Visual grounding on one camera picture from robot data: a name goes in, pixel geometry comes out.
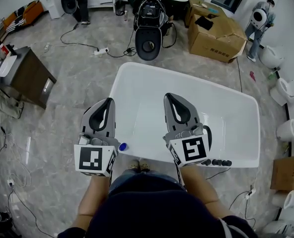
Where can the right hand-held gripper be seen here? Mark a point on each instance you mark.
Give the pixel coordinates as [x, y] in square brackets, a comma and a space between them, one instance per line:
[186, 135]

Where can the dark brown cabinet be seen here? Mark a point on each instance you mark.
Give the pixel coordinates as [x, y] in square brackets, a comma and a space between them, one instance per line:
[32, 76]

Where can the large cardboard box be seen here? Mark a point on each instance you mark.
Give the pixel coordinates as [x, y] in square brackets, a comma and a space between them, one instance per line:
[211, 43]

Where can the white flat device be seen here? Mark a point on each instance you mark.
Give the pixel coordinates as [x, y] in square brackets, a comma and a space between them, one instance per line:
[6, 66]

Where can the green small item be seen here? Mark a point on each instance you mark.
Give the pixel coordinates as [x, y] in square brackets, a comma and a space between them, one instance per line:
[272, 75]

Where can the black bathtub tap set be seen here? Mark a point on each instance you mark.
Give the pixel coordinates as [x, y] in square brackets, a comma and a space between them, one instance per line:
[219, 162]

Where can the black cloth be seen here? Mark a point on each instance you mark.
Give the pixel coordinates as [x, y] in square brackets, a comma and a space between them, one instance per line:
[203, 22]

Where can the black toilet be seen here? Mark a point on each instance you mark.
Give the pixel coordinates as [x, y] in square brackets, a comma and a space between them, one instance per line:
[148, 43]
[68, 2]

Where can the white power strip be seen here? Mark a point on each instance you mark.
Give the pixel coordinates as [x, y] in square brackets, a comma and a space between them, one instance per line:
[10, 183]
[101, 51]
[250, 193]

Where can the person's left forearm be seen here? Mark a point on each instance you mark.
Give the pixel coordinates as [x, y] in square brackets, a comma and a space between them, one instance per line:
[90, 199]

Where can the red small item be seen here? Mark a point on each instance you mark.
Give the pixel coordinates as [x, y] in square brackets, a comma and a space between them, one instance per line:
[252, 76]

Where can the black waste bin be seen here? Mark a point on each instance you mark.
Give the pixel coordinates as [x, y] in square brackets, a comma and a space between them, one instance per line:
[119, 9]

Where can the person's right forearm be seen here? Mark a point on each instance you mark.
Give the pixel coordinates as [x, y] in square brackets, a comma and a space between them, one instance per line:
[201, 187]

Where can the clear bottle red cap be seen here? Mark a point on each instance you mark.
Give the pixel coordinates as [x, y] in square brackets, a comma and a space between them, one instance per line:
[125, 16]

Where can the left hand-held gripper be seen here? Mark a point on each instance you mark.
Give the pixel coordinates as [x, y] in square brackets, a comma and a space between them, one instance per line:
[95, 139]

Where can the person's dark top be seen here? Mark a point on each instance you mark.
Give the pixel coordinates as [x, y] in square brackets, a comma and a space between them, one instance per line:
[149, 212]

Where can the small white cabinet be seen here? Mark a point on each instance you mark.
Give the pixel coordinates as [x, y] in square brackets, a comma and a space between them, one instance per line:
[53, 4]

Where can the small cardboard box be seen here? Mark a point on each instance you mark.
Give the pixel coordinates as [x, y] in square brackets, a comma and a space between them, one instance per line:
[287, 172]

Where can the orange sofa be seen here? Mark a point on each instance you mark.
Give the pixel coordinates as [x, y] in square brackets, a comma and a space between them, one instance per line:
[25, 15]

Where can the person's blue jeans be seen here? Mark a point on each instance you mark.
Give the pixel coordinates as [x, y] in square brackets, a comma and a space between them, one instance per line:
[127, 180]

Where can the white bathtub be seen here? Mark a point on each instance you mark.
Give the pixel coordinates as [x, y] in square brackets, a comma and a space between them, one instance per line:
[162, 83]

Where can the person's beige shoes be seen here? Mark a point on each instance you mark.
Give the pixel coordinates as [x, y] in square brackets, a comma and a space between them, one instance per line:
[139, 164]

